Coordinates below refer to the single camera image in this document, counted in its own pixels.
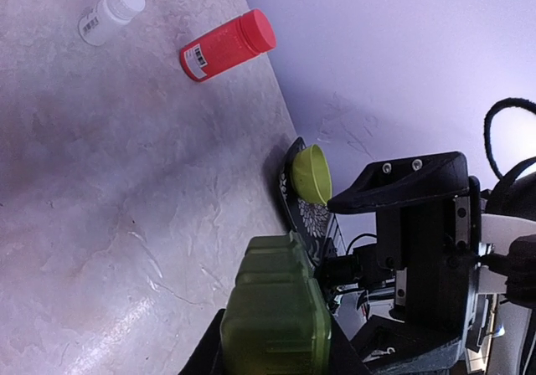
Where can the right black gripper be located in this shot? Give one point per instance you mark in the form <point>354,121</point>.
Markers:
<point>427,225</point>

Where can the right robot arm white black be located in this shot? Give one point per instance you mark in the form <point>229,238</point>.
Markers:
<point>496,236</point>

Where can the green weekly pill organizer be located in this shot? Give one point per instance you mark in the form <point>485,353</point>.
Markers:
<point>276,320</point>

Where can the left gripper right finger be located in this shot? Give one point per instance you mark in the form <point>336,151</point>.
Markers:
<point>342,358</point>

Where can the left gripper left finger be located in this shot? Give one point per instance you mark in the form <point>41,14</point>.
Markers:
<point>207,356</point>

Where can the red pill bottle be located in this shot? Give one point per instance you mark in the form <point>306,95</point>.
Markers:
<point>229,45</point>

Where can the white pill bottle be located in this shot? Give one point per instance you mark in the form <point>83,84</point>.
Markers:
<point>107,18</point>

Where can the lime green bowl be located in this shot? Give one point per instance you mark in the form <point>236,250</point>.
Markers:
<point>311,176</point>

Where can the black floral square plate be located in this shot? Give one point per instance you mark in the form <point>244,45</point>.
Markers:
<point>318,228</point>

